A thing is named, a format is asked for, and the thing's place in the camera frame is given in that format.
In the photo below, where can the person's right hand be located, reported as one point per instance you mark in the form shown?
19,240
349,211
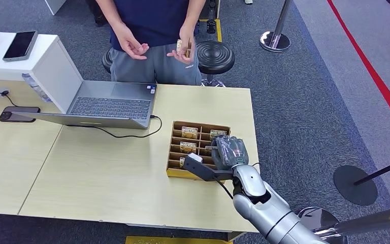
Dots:
127,42

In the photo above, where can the person's left hand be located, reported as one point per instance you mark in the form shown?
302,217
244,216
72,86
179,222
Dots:
185,43

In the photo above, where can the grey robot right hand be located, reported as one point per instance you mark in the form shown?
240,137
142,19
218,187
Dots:
232,151

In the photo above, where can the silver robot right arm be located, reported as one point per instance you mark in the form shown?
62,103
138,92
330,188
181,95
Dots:
272,212

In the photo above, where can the person's right forearm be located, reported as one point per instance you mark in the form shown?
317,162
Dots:
109,13

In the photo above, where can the person's left forearm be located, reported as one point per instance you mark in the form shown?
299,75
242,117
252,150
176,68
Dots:
193,13

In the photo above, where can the target person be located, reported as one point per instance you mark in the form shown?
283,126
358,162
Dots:
154,20

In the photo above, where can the cardboard card holder box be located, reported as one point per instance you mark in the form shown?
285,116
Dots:
174,161

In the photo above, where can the bystander person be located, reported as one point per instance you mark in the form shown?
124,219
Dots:
248,1

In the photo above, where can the black round stool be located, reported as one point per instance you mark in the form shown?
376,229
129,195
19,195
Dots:
216,57
107,60

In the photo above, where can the black equipment leg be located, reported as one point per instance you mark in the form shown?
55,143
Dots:
211,20

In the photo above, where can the grey open laptop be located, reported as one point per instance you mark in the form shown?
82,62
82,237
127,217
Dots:
114,106

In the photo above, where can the white box stand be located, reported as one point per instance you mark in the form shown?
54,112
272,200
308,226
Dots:
53,74

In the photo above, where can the white cabinet corner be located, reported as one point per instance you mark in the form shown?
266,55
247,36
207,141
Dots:
54,5

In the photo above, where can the label sticker on stand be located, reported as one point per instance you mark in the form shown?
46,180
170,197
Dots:
37,88

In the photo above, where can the yellow floor plate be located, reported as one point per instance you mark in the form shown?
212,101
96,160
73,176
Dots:
174,240

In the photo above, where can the phone with grey case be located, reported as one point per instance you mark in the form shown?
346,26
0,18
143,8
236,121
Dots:
20,44

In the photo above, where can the black stanchion with round base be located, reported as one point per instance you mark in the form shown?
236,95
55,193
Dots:
354,185

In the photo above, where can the black phone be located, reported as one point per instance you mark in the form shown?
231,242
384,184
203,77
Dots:
5,116

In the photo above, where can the chrome stanchion with dark base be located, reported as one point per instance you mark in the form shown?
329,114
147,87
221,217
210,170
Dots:
370,222

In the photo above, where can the chrome stanchion post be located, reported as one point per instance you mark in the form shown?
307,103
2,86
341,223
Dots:
275,37

